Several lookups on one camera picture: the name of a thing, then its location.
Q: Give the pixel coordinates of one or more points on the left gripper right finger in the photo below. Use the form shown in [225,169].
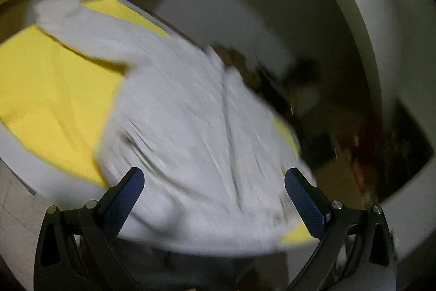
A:
[355,250]

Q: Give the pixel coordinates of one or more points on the white mattress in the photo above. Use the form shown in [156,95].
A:
[58,186]

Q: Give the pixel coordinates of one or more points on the white padded jacket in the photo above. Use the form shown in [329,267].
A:
[213,154]

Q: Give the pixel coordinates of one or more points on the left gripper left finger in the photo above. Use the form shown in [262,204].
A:
[74,250]

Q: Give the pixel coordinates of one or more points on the yellow bed sheet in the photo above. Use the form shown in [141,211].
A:
[56,101]

